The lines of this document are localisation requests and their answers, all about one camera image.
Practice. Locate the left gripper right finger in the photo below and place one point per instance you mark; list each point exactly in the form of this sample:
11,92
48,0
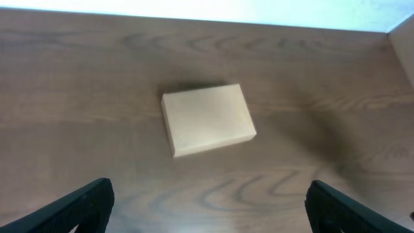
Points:
329,210

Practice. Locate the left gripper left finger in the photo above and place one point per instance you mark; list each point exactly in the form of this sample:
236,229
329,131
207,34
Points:
86,209

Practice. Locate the cardboard box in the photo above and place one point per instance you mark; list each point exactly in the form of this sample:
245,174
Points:
206,119

